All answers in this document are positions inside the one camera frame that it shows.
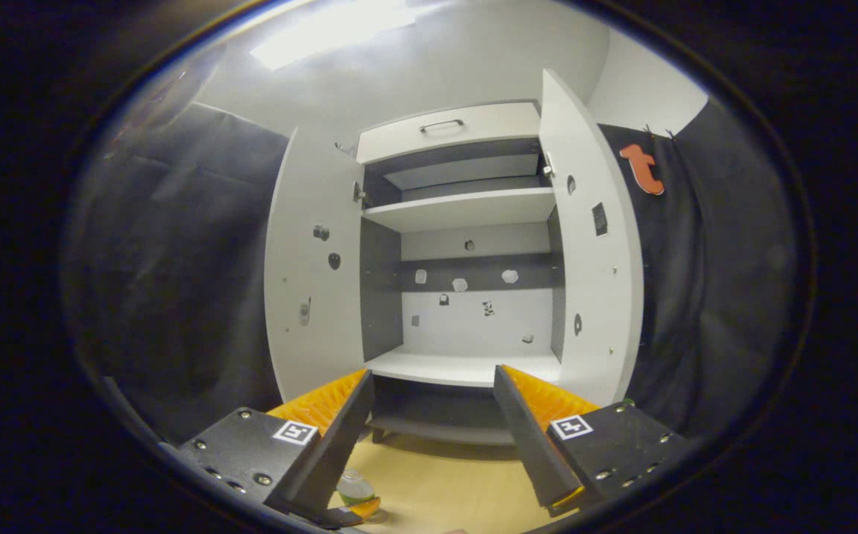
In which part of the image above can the white and grey cabinet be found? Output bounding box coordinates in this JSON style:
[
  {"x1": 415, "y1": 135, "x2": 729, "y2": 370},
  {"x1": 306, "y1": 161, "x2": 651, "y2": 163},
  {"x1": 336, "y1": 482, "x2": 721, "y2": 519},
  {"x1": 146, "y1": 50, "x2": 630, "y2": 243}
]
[{"x1": 354, "y1": 100, "x2": 570, "y2": 446}]

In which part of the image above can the white cabinet door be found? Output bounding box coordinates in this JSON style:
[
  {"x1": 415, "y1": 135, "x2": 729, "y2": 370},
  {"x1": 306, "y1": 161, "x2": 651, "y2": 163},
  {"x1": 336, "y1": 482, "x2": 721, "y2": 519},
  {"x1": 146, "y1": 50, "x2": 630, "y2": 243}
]
[
  {"x1": 263, "y1": 128, "x2": 367, "y2": 403},
  {"x1": 538, "y1": 69, "x2": 644, "y2": 407}
]

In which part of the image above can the white cabinet drawer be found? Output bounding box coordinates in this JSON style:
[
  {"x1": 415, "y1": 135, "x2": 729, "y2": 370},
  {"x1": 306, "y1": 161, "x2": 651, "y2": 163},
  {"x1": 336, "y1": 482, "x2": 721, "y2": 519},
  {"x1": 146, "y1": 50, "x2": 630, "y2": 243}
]
[{"x1": 356, "y1": 102, "x2": 542, "y2": 165}]

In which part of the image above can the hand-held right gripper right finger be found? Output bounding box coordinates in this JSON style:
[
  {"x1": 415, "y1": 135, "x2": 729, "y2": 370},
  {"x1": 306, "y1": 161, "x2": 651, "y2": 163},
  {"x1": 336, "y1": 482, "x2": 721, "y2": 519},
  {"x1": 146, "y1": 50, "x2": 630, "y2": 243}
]
[{"x1": 493, "y1": 365, "x2": 689, "y2": 518}]

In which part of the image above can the white cabinet shelf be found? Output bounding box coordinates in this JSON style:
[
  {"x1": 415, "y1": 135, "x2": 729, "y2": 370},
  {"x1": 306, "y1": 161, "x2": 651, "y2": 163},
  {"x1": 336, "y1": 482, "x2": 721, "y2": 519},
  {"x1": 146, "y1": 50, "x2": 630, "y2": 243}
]
[
  {"x1": 363, "y1": 187, "x2": 556, "y2": 234},
  {"x1": 364, "y1": 349, "x2": 563, "y2": 388}
]

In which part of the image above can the green label bottle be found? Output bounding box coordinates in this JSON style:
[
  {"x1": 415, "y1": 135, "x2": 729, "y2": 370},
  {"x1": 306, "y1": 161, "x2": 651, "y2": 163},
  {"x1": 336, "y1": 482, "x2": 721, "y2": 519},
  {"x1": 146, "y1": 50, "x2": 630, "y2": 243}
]
[{"x1": 336, "y1": 469, "x2": 377, "y2": 507}]

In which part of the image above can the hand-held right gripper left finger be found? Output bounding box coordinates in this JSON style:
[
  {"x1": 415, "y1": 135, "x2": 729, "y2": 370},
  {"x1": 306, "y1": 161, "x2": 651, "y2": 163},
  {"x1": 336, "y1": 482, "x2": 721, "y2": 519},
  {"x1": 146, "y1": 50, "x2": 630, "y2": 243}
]
[{"x1": 176, "y1": 369, "x2": 376, "y2": 520}]

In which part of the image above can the ceiling light panel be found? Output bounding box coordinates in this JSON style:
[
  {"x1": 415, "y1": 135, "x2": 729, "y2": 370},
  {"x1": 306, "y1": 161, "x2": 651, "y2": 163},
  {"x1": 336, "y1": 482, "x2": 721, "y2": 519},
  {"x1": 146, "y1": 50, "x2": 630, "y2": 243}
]
[{"x1": 249, "y1": 0, "x2": 418, "y2": 71}]

